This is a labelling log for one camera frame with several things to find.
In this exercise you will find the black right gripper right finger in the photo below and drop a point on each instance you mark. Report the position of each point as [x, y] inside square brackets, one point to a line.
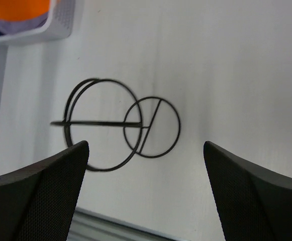
[253, 203]

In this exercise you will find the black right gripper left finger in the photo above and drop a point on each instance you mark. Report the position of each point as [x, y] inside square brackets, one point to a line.
[37, 202]

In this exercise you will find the lilac bucket hat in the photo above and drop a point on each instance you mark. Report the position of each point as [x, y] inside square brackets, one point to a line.
[14, 27]

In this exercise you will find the orange bucket hat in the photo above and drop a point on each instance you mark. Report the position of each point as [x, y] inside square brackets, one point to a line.
[21, 10]

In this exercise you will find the white perforated plastic basket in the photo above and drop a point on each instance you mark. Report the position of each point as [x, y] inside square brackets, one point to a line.
[58, 26]

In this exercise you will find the aluminium front rail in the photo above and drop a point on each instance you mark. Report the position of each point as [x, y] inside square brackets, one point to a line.
[165, 222]

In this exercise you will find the black wire hat stand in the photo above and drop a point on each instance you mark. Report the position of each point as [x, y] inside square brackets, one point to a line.
[132, 119]

